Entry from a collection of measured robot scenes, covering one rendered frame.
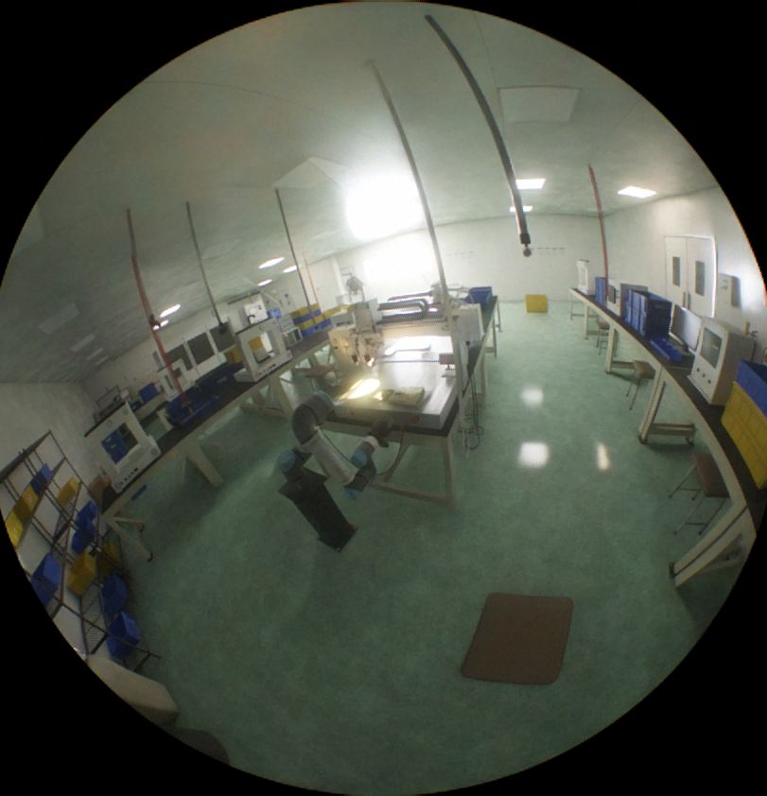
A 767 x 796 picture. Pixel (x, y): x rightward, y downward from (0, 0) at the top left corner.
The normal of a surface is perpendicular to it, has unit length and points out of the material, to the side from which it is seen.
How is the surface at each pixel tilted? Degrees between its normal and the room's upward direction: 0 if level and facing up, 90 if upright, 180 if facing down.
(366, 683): 0
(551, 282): 90
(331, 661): 0
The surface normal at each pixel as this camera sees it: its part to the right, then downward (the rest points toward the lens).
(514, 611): -0.18, -0.91
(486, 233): -0.46, 0.53
